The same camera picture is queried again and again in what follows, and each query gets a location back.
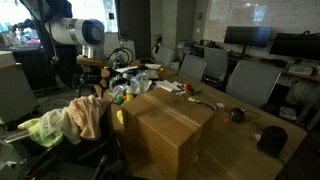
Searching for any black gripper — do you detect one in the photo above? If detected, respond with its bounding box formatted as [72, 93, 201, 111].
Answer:
[72, 65, 103, 98]

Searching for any peach shirt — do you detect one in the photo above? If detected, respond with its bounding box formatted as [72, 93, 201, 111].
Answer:
[66, 94, 108, 141]

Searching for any light green towel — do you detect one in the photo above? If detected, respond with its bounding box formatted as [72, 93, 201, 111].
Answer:
[17, 117, 65, 149]

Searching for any large brown cardboard box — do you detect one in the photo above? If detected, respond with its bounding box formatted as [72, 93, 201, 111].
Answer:
[120, 87, 216, 180]

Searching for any spray bottle with yellow label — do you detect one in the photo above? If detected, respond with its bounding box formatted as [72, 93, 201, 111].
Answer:
[125, 85, 135, 102]

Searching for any clear plastic bag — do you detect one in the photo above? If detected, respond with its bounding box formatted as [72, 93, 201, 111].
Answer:
[110, 70, 153, 100]

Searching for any yellow cleaning cloth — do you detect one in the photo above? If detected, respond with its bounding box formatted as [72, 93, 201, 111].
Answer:
[115, 109, 125, 125]

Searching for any grey cabinet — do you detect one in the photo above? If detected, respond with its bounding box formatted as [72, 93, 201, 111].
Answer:
[0, 50, 40, 126]

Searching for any grey office chair holding clothes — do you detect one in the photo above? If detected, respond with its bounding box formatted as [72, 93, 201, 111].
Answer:
[0, 99, 116, 180]

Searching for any stack of white papers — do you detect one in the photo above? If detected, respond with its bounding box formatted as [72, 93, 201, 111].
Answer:
[154, 79, 183, 94]

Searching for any Rubik's cube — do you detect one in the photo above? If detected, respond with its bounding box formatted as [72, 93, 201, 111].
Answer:
[214, 102, 226, 113]

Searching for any small round black speaker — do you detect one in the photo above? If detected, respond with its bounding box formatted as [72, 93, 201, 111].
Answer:
[229, 107, 247, 124]

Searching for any black computer monitor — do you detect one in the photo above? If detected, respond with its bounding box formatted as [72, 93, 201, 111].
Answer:
[223, 25, 274, 56]

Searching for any black monitor with light bar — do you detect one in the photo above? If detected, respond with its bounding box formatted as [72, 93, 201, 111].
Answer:
[268, 31, 320, 63]

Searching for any white desk device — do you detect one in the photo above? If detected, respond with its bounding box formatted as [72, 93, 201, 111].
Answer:
[287, 63, 315, 77]

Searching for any wooden camera mount plate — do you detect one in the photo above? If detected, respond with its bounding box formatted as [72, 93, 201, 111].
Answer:
[75, 56, 115, 69]

